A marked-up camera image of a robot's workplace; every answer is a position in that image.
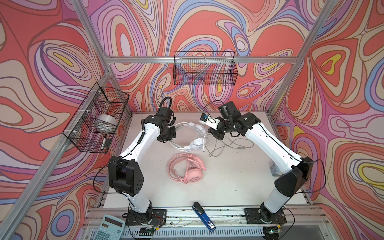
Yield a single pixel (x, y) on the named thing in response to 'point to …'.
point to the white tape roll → (106, 123)
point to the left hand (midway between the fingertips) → (173, 136)
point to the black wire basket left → (90, 129)
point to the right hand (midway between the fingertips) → (212, 132)
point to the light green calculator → (111, 228)
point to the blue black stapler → (199, 210)
